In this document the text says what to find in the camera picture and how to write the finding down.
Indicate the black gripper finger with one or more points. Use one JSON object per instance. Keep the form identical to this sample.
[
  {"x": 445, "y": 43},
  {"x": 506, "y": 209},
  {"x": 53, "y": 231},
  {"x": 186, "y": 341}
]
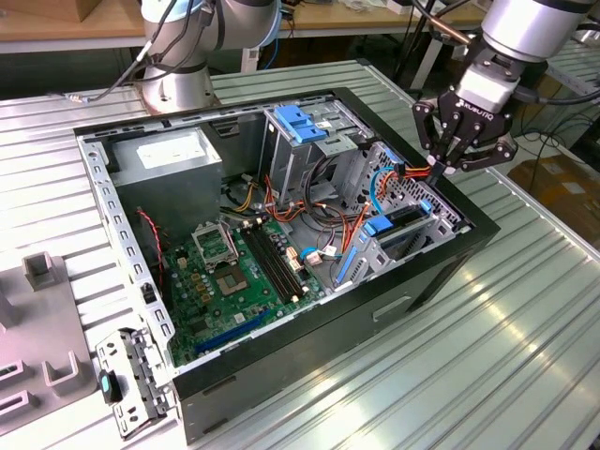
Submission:
[
  {"x": 487, "y": 157},
  {"x": 424, "y": 126}
]

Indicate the hard disk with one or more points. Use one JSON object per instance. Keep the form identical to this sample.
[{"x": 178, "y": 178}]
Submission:
[{"x": 377, "y": 227}]

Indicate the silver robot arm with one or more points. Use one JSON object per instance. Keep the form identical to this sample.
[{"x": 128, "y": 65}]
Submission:
[{"x": 525, "y": 23}]

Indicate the grey metal disk bay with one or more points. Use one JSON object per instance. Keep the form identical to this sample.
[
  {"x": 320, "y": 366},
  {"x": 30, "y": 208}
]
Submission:
[{"x": 370, "y": 262}]

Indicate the flat cardboard box with label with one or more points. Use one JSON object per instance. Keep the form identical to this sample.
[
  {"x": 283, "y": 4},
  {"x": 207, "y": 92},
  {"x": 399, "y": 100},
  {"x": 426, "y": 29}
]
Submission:
[{"x": 562, "y": 197}]

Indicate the metal slat side table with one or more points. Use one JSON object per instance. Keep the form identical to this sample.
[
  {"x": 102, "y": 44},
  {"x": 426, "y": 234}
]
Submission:
[{"x": 579, "y": 82}]

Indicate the small white box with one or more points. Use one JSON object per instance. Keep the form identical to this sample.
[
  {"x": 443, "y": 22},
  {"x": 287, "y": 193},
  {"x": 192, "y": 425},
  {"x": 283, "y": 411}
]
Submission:
[{"x": 400, "y": 5}]

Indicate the long wooden workbench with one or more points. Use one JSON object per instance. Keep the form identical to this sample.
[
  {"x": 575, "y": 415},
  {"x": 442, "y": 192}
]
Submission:
[{"x": 356, "y": 21}]

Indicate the blue plastic drive latch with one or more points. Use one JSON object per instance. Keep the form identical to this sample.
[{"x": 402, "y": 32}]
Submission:
[{"x": 295, "y": 123}]

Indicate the grey optical drive cage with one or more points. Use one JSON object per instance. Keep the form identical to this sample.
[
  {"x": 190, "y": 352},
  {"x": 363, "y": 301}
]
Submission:
[{"x": 286, "y": 164}]

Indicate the black RAM slot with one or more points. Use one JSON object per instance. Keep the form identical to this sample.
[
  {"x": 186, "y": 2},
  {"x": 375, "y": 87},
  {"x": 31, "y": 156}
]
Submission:
[
  {"x": 268, "y": 265},
  {"x": 281, "y": 265}
]

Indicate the black open PC case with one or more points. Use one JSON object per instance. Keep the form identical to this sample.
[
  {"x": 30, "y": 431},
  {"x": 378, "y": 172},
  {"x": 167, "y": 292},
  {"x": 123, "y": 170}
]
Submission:
[{"x": 328, "y": 337}]

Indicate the CPU socket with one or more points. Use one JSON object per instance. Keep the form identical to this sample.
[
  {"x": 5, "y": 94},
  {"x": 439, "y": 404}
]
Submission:
[{"x": 229, "y": 283}]

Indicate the grey power supply unit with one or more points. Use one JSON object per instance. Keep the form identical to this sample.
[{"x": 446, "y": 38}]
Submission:
[{"x": 169, "y": 201}]

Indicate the blue expansion slot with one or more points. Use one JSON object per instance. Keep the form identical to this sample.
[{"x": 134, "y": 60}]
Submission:
[{"x": 234, "y": 330}]

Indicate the green motherboard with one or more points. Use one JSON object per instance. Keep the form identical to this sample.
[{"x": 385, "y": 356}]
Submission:
[{"x": 220, "y": 323}]

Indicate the black case fan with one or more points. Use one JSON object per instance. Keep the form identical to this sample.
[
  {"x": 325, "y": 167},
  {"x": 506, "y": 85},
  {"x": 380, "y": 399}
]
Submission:
[{"x": 150, "y": 244}]

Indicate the black case lock slider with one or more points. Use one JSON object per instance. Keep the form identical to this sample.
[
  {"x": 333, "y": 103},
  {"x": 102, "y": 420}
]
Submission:
[{"x": 148, "y": 295}]

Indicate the hinged metal slot retainer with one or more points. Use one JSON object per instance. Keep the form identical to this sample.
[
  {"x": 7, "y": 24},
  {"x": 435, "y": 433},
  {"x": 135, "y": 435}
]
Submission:
[{"x": 133, "y": 370}]

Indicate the black latch with blue mark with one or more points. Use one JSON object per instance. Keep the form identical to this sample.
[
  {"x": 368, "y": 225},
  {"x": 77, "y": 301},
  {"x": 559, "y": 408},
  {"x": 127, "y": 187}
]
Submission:
[{"x": 109, "y": 386}]

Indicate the grey parts rack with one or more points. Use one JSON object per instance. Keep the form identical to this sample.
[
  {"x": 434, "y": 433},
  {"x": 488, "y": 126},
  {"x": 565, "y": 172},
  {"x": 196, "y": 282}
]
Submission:
[{"x": 42, "y": 323}]

